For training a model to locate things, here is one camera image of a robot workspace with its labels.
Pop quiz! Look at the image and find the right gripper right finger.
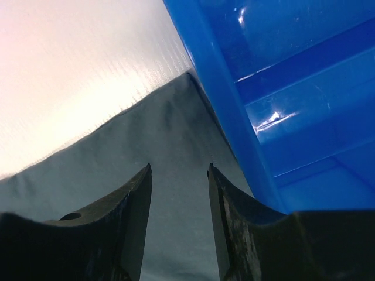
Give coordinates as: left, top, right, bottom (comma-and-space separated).
207, 166, 374, 280

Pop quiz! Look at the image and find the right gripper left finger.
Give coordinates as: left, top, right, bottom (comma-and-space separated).
1, 166, 152, 280

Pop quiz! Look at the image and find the grey-blue t shirt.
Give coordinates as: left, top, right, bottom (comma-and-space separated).
1, 74, 250, 280

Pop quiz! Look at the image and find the blue plastic bin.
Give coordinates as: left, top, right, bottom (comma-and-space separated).
165, 0, 374, 213

